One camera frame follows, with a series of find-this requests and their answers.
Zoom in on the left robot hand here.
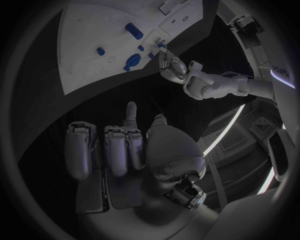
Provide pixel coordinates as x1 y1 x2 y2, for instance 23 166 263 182
158 46 189 85

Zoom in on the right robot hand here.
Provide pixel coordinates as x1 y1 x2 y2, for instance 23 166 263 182
63 101 220 240

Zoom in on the white task board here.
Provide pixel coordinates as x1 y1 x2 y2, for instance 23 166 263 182
56 0 204 96

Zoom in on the blue gear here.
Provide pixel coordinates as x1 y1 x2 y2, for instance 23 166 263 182
123 53 142 73

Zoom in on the blue long cylinder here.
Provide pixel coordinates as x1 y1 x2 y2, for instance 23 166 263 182
124 22 145 40

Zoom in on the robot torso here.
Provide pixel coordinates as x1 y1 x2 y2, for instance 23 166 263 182
268 43 297 106

